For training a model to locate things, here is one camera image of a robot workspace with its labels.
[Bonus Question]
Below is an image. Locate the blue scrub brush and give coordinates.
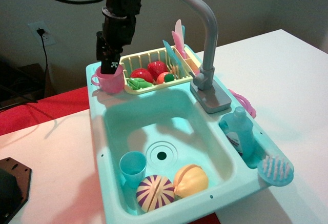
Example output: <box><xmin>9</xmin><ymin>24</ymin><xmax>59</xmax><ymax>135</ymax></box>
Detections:
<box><xmin>257</xmin><ymin>155</ymin><xmax>294</xmax><ymax>187</ymax></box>

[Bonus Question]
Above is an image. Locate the white wall outlet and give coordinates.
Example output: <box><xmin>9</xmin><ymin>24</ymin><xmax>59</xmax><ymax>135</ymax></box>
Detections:
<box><xmin>27</xmin><ymin>21</ymin><xmax>56</xmax><ymax>47</ymax></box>

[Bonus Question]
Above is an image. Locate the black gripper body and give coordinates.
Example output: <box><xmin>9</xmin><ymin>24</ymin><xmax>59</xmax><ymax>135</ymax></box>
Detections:
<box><xmin>99</xmin><ymin>0</ymin><xmax>141</xmax><ymax>54</ymax></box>

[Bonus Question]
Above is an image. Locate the red cloth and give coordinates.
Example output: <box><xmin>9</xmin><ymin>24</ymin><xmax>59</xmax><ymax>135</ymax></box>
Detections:
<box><xmin>1</xmin><ymin>87</ymin><xmax>89</xmax><ymax>135</ymax></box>

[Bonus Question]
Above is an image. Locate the red toy strawberry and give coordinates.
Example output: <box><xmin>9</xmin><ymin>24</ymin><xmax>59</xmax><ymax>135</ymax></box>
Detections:
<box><xmin>147</xmin><ymin>60</ymin><xmax>168</xmax><ymax>80</ymax></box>

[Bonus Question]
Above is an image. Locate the black power cable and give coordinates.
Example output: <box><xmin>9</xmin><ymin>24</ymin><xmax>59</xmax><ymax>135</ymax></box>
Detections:
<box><xmin>0</xmin><ymin>28</ymin><xmax>50</xmax><ymax>112</ymax></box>

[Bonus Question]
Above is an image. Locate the blue toy cutting board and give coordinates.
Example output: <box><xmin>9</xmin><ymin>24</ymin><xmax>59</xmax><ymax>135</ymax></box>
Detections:
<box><xmin>162</xmin><ymin>39</ymin><xmax>183</xmax><ymax>78</ymax></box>

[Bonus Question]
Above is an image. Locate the green toy vegetable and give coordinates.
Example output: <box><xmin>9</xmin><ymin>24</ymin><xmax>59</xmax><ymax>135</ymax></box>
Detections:
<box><xmin>127</xmin><ymin>77</ymin><xmax>153</xmax><ymax>90</ymax></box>

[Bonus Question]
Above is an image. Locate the blue dish soap bottle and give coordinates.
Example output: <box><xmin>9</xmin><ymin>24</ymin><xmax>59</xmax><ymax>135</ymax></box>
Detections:
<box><xmin>218</xmin><ymin>106</ymin><xmax>255</xmax><ymax>160</ymax></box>

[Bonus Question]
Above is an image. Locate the red toy tomato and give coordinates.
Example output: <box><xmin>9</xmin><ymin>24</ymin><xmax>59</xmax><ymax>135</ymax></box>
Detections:
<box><xmin>130</xmin><ymin>68</ymin><xmax>153</xmax><ymax>84</ymax></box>

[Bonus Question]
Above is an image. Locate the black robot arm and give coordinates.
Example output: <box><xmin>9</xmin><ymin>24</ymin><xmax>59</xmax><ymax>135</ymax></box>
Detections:
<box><xmin>54</xmin><ymin>0</ymin><xmax>141</xmax><ymax>75</ymax></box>

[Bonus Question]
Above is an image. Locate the purple striped toy ball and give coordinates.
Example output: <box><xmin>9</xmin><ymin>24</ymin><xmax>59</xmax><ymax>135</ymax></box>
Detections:
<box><xmin>136</xmin><ymin>175</ymin><xmax>175</xmax><ymax>212</ymax></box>

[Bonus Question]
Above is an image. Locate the pink toy knife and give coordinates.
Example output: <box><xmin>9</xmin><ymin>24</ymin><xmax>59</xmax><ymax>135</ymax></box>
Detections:
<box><xmin>171</xmin><ymin>19</ymin><xmax>187</xmax><ymax>59</ymax></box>

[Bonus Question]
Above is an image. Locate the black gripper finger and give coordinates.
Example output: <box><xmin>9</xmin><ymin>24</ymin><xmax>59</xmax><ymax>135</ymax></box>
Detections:
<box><xmin>96</xmin><ymin>34</ymin><xmax>105</xmax><ymax>60</ymax></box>
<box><xmin>100</xmin><ymin>52</ymin><xmax>120</xmax><ymax>74</ymax></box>

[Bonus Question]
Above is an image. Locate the pink toy handle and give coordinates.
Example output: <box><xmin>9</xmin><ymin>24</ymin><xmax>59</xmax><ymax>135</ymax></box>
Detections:
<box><xmin>229</xmin><ymin>89</ymin><xmax>257</xmax><ymax>118</ymax></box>

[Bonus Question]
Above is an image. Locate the teal toy utensil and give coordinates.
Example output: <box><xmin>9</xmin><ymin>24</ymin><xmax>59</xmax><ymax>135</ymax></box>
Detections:
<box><xmin>181</xmin><ymin>25</ymin><xmax>185</xmax><ymax>41</ymax></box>

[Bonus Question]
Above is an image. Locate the grey toy faucet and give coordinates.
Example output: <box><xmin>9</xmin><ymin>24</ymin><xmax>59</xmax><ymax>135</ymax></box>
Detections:
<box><xmin>181</xmin><ymin>0</ymin><xmax>231</xmax><ymax>114</ymax></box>

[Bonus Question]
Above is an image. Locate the yellow dish rack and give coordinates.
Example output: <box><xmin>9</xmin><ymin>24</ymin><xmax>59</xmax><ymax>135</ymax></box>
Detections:
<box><xmin>120</xmin><ymin>46</ymin><xmax>201</xmax><ymax>95</ymax></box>

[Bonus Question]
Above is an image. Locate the orange toy fruit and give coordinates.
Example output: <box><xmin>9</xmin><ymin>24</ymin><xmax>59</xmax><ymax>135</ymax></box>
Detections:
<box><xmin>156</xmin><ymin>72</ymin><xmax>175</xmax><ymax>85</ymax></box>

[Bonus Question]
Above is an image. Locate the teal toy sink unit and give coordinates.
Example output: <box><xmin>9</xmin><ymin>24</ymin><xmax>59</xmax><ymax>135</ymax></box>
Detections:
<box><xmin>85</xmin><ymin>44</ymin><xmax>295</xmax><ymax>224</ymax></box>

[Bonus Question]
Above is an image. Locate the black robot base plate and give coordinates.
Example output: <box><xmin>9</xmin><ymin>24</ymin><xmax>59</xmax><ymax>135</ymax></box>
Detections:
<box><xmin>1</xmin><ymin>157</ymin><xmax>32</xmax><ymax>223</ymax></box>

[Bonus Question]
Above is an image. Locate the pink plastic cup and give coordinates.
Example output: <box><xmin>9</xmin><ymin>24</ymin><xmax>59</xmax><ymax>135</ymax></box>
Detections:
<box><xmin>91</xmin><ymin>65</ymin><xmax>125</xmax><ymax>94</ymax></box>

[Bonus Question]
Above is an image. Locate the yellow toy lemon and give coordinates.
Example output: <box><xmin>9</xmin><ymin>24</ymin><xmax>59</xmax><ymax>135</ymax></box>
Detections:
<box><xmin>173</xmin><ymin>164</ymin><xmax>209</xmax><ymax>198</ymax></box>

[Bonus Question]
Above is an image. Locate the blue plastic cup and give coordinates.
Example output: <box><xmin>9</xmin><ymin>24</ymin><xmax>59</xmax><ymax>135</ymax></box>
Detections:
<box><xmin>119</xmin><ymin>151</ymin><xmax>147</xmax><ymax>188</ymax></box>

